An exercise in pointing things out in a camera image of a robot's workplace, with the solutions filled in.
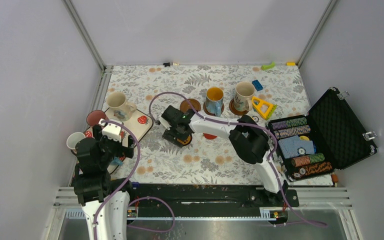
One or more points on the brown wooden coaster top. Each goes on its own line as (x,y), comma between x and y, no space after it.
(188,104)

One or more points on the floral tablecloth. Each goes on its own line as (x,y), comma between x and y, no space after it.
(204,161)

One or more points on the red round coaster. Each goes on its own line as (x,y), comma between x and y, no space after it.
(209,136)

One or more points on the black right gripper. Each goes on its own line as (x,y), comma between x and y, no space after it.
(169,136)

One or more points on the yellow toy shape sorter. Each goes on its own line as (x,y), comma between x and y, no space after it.
(263,108)

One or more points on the yellow black-rimmed coaster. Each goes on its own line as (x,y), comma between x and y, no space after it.
(185,142)

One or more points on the black poker chip case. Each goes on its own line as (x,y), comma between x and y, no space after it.
(327,138)

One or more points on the blue toy brick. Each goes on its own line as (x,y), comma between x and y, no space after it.
(257,85)

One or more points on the pink mug white inside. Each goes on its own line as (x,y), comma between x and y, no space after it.
(73,139)

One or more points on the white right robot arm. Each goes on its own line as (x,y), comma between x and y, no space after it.
(249,140)

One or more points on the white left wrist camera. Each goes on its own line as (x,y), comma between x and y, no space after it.
(112,132)

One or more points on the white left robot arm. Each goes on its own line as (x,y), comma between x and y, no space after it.
(103,201)

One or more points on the cream mug with handle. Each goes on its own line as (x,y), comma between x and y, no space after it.
(244,92)

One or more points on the pink mug dark rim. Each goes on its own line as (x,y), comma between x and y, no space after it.
(94,117)

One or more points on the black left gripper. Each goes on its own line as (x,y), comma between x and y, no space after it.
(127,150)

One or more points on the green plastic block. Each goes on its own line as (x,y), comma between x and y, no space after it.
(269,66)

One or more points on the blue mug yellow inside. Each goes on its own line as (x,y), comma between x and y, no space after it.
(214,100)

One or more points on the cream mug far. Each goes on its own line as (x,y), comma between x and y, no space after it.
(122,108)

